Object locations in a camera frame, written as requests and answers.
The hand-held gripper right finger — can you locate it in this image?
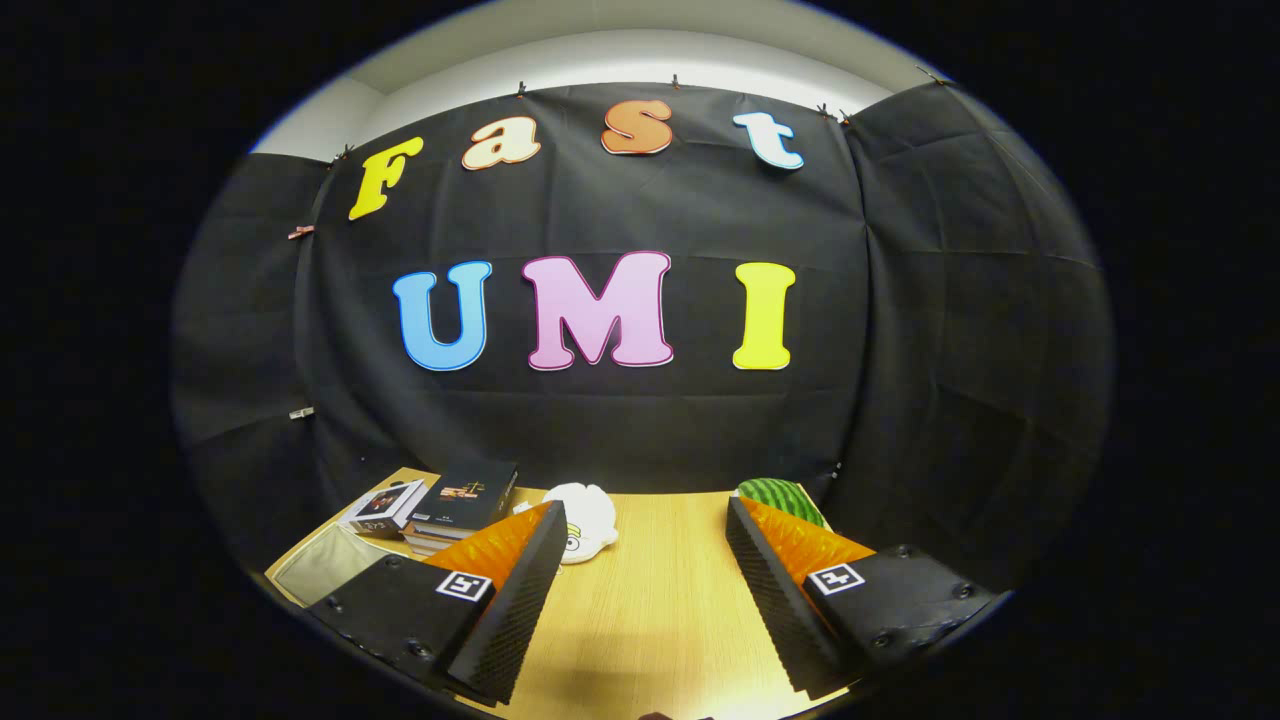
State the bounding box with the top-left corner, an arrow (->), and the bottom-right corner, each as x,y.
725,495 -> 1001,701

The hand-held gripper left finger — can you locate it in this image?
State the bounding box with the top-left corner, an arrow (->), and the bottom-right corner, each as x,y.
305,498 -> 569,706

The white plush toy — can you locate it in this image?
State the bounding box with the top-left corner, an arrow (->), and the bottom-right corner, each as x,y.
540,483 -> 619,566

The black backdrop cloth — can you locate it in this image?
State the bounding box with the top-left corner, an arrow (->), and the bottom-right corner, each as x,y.
170,80 -> 1116,601

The white portrait cover book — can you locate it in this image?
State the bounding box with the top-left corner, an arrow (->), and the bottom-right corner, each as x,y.
338,478 -> 429,541

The grey fabric storage box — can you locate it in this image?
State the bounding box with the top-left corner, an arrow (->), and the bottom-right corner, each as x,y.
265,525 -> 401,608

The watermelon slice plush toy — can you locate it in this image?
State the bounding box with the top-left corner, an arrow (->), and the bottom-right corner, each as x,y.
737,478 -> 827,529

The black hardcover book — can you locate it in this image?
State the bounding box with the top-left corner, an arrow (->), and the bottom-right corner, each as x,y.
408,460 -> 519,541

